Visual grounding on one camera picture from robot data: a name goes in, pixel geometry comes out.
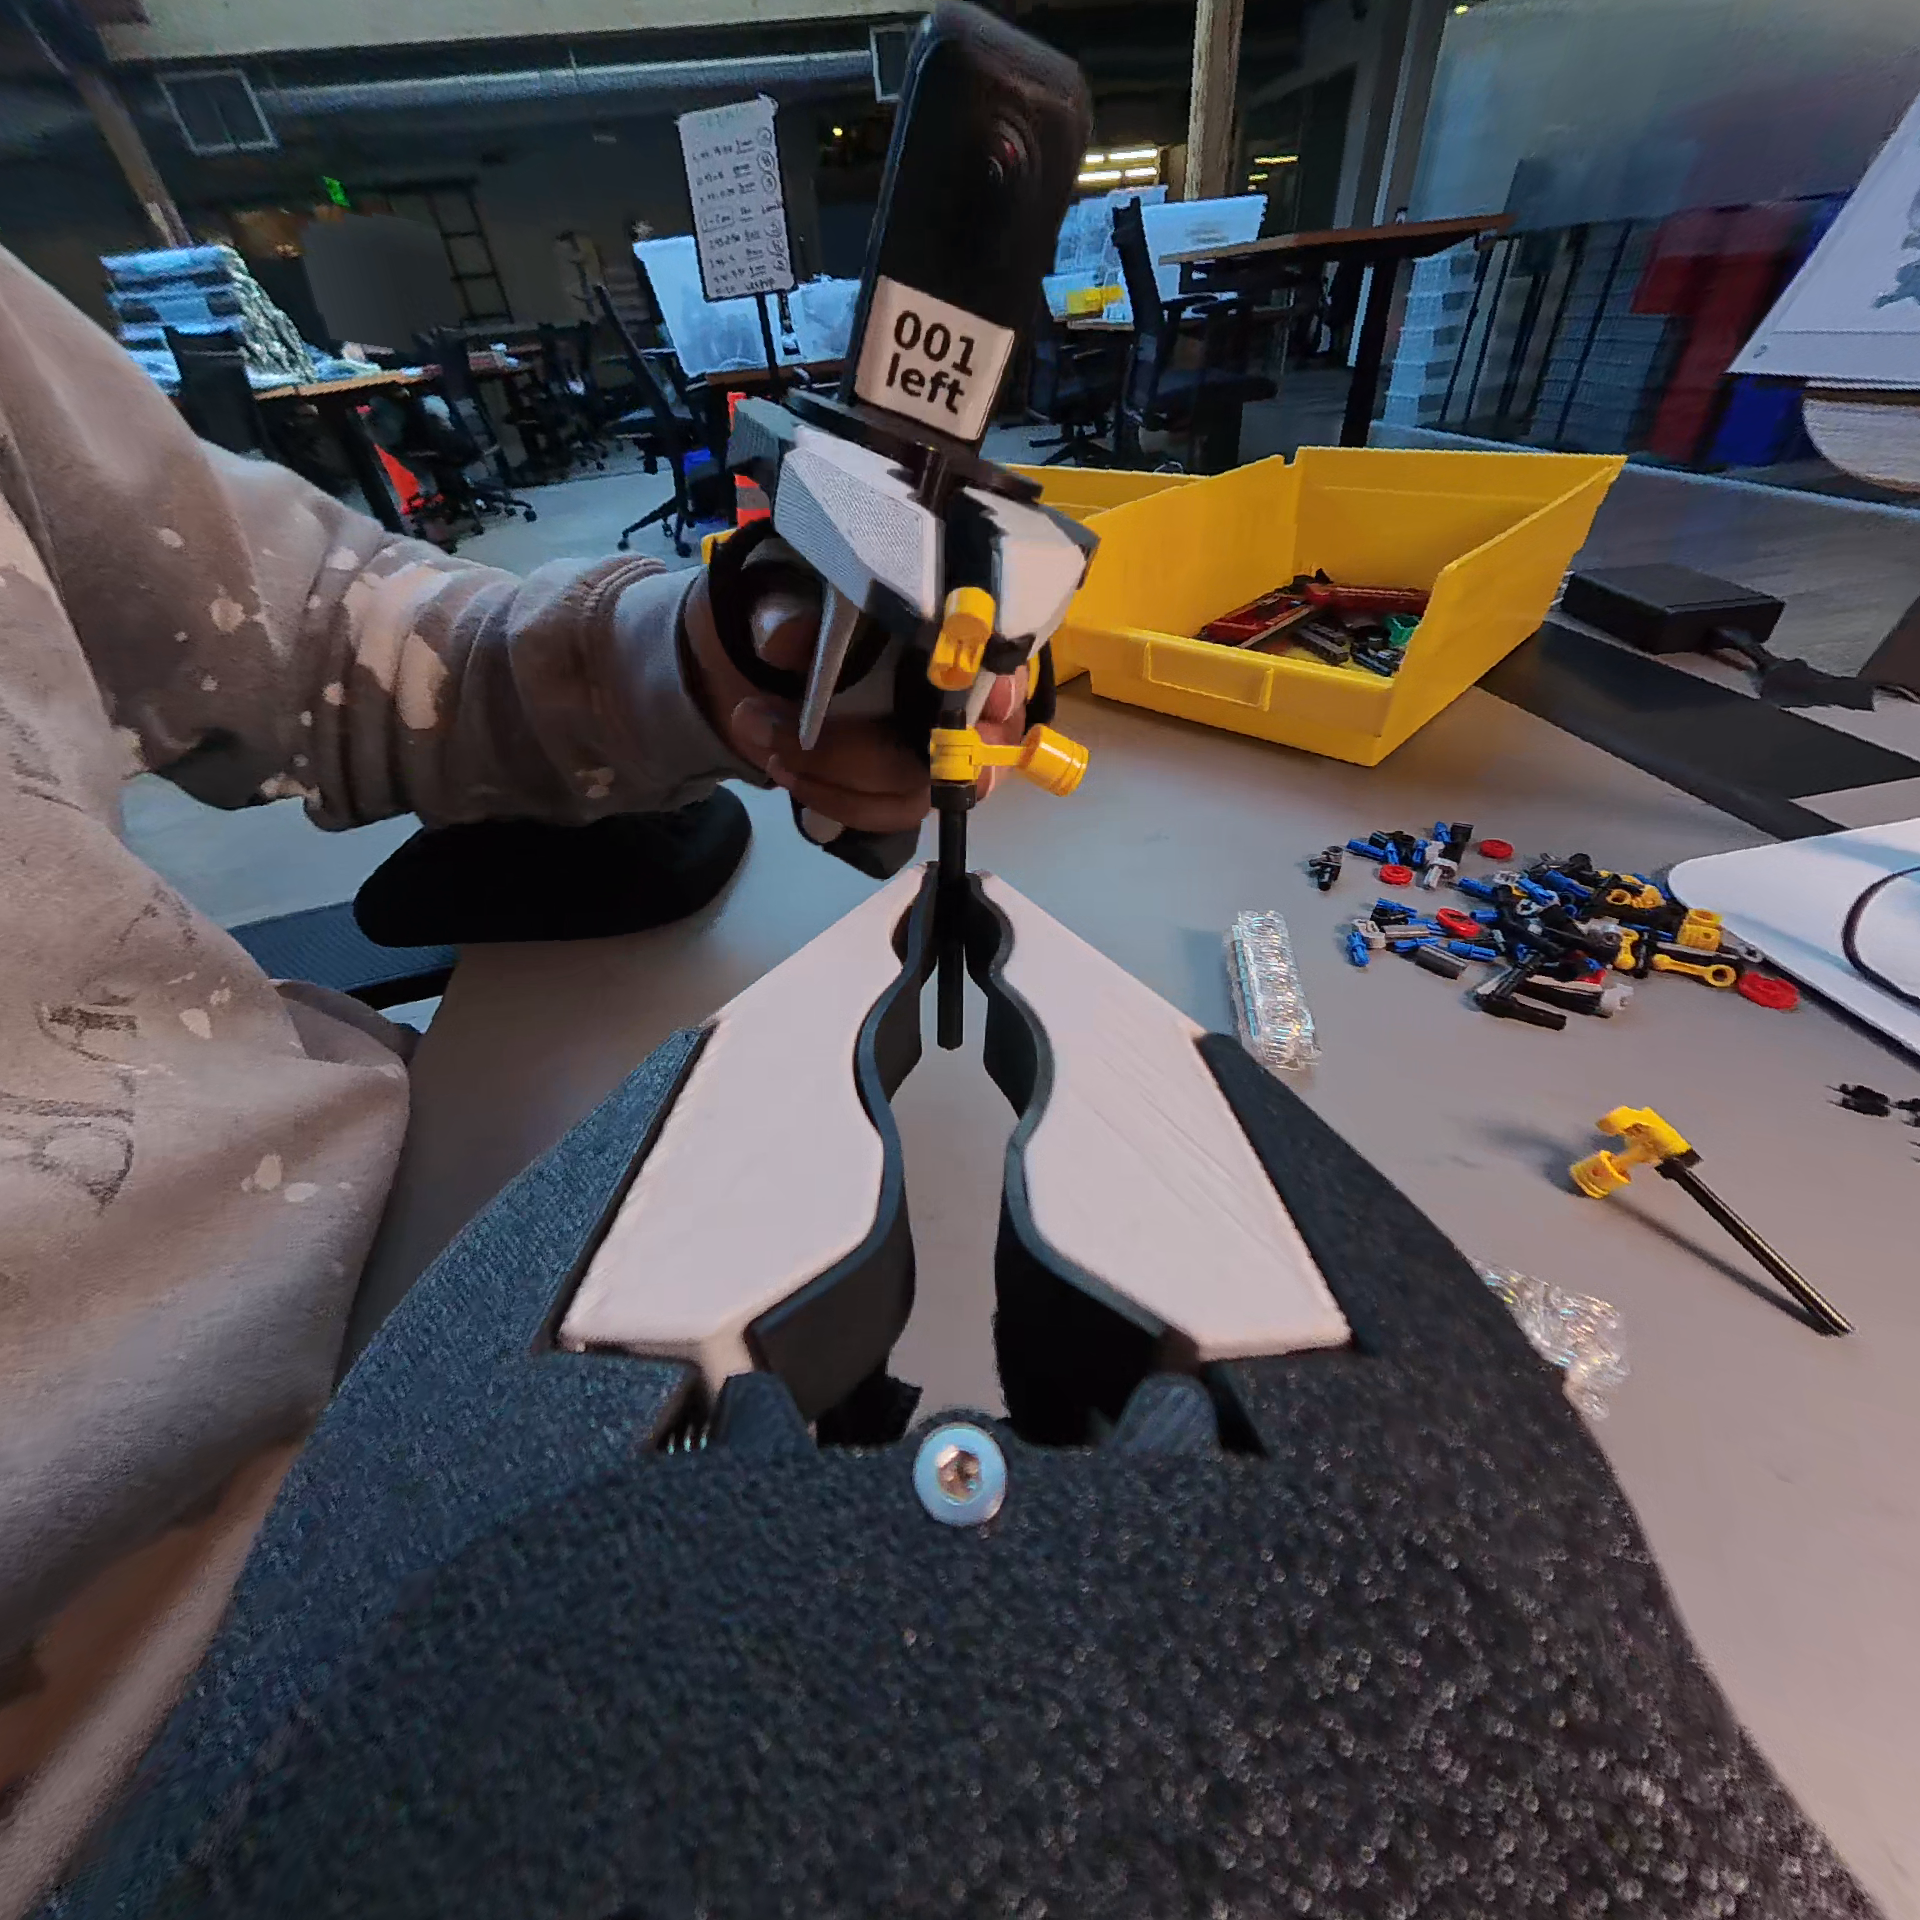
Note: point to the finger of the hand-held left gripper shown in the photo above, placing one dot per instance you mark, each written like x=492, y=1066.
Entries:
x=855, y=517
x=1041, y=579

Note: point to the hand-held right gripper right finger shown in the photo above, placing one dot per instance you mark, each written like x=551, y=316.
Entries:
x=1155, y=1186

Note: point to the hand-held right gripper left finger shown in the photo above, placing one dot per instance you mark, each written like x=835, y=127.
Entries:
x=749, y=1170

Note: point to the yellow toy piston with rod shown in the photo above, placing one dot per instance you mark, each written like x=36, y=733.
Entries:
x=1057, y=761

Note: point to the yellow toy crank piece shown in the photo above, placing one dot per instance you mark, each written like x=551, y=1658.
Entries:
x=952, y=752

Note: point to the black toy axle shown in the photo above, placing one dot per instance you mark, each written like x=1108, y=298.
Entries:
x=952, y=932

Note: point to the yellow and black axle assembly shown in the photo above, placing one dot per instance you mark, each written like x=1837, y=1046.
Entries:
x=1626, y=1146

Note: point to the person's left forearm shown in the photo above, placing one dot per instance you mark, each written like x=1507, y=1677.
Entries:
x=450, y=673

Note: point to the grey desk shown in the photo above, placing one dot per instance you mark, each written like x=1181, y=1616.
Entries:
x=1199, y=839

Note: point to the person's left hand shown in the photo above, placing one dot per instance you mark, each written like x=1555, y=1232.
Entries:
x=839, y=765

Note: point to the orange traffic cone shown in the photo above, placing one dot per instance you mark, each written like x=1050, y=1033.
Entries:
x=749, y=503
x=409, y=480

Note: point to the yellow plastic bin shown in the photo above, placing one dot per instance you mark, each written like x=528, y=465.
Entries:
x=1102, y=483

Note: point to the clear plastic storage box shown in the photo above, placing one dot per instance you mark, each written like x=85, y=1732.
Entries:
x=689, y=316
x=822, y=324

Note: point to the black office chair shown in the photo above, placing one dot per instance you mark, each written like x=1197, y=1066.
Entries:
x=659, y=418
x=1185, y=360
x=1072, y=378

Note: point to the clear toy brick grey rod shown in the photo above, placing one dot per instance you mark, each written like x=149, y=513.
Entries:
x=1271, y=992

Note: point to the white notice sign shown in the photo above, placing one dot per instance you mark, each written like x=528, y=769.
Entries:
x=736, y=194

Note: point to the yellow bin with toy parts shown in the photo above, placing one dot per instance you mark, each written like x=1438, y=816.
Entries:
x=1274, y=705

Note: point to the red and black toy parts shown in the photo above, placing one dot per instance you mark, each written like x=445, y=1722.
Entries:
x=1305, y=614

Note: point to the black chair armrest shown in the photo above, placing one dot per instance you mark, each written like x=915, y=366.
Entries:
x=557, y=886

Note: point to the wooden high table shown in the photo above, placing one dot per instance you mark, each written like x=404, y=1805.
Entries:
x=1321, y=241

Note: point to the clear toy brick dark rod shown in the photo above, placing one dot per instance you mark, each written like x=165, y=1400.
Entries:
x=1557, y=1336

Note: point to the pile of colourful toy pieces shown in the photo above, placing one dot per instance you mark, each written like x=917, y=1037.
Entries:
x=1557, y=932

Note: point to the black power adapter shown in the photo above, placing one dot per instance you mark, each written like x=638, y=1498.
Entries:
x=1666, y=607

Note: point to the stack of clear containers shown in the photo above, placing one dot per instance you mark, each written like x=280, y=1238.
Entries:
x=194, y=316

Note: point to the stack of red blue bins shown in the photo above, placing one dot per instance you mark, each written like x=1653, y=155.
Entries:
x=1724, y=331

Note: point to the heap of black toy pins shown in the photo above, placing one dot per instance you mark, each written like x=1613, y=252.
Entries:
x=1881, y=1108

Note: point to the toy building instruction booklet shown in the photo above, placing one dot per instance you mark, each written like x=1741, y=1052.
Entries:
x=1858, y=268

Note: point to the wooden support post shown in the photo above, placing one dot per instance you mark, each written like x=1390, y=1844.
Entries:
x=1217, y=88

